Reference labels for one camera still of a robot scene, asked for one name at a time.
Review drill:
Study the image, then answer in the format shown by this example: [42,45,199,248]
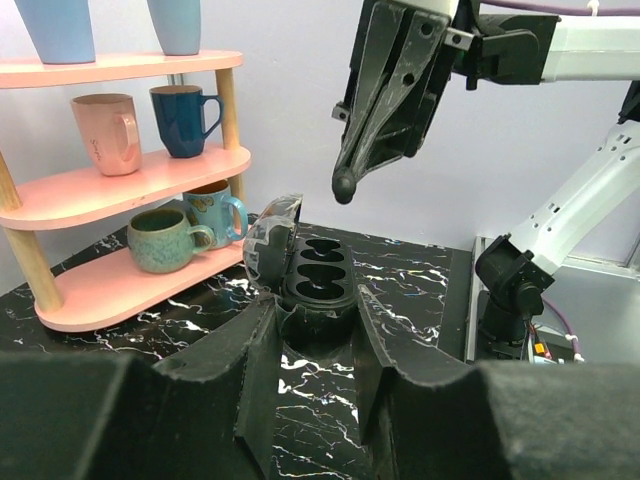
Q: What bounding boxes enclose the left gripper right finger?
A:
[352,286,639,479]

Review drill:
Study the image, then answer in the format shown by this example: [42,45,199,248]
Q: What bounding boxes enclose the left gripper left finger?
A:
[1,295,278,479]

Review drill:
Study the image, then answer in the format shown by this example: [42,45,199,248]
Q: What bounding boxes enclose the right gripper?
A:
[334,1,560,175]

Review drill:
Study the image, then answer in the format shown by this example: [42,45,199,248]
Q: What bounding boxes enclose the black earbud charging case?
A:
[243,193,357,356]

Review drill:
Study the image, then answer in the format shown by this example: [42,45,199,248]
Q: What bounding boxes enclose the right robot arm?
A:
[332,1,639,348]

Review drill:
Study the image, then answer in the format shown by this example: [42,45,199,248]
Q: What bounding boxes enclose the pink three-tier shelf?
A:
[1,50,250,332]

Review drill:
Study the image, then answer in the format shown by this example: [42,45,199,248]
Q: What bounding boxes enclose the green glazed mug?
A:
[127,208,216,274]

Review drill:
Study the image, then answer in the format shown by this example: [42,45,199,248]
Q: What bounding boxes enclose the light blue mug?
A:
[183,180,249,249]

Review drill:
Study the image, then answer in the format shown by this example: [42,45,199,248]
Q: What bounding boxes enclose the dark blue mug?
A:
[149,85,224,158]

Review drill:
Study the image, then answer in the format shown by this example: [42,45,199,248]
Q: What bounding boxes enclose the tall blue cup right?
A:
[147,0,202,56]

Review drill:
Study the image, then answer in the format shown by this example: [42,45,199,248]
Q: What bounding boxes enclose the tall blue cup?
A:
[15,0,96,65]
[147,0,202,56]

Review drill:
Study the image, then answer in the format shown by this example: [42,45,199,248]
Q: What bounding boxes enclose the pink mug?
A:
[71,93,142,177]

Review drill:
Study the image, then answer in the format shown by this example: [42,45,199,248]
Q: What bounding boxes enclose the tall blue cup left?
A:
[15,0,96,65]

